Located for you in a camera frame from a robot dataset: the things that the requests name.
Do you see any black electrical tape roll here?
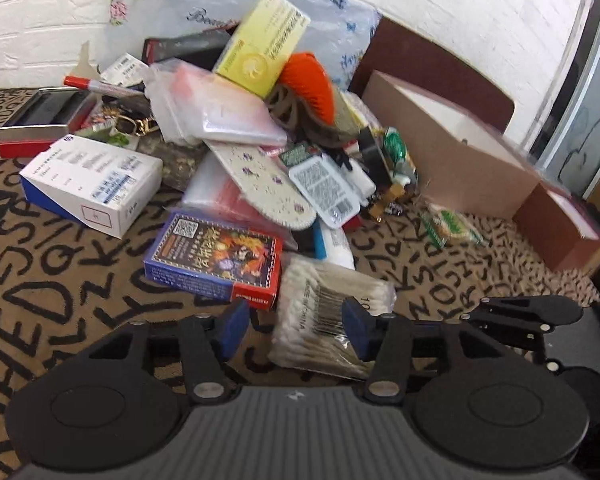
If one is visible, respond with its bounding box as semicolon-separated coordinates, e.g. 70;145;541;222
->
358;127;392;188

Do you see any white blister pack barcode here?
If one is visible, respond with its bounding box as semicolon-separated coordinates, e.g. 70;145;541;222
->
288;155;361;229

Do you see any green cracker snack packet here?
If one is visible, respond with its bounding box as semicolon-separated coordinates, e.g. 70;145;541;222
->
419;204;484;248

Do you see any floral white insole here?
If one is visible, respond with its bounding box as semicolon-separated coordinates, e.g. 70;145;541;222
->
206;141;317;231

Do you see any white cream tube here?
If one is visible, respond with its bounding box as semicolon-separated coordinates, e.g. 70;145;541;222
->
312;218;355;270

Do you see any red marker pen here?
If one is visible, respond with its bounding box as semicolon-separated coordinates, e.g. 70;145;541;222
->
64;75;144;99

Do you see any silver black tin case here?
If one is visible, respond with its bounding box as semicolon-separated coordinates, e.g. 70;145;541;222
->
0;88;98;159

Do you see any clear zip bag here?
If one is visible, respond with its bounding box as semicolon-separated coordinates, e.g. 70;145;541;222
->
142;58;287;146

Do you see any white blue medicine box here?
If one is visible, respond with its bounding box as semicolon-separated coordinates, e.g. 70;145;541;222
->
19;134;162;240

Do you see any dark brown box lid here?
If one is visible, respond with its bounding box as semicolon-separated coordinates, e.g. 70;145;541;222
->
349;16;515;133

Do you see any red playing card box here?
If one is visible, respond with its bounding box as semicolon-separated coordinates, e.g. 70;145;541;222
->
144;209;283;310

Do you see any gold binder clip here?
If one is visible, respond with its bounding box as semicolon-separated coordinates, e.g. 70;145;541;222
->
367;183;405;223

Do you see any cotton swab bag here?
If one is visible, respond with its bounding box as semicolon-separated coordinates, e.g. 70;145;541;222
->
268;254;396;379

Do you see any small brown box right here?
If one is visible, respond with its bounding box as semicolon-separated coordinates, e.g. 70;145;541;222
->
514;183;600;272

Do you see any green yellow snack packet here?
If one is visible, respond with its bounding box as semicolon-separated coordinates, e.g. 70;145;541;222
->
382;127;419;195

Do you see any olive rubber strap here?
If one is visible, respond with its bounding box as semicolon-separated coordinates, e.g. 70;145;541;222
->
266;84;351;148

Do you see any orange silicone brush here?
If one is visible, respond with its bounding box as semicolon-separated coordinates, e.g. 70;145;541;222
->
278;52;335;126

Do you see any yellow medicine box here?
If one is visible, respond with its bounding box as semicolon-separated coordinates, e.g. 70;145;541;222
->
213;0;311;98

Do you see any tan cardboard box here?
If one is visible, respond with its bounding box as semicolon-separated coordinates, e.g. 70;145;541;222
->
363;72;540;219

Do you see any floral plastic bag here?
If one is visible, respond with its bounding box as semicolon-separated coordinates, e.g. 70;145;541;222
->
97;0;380;89

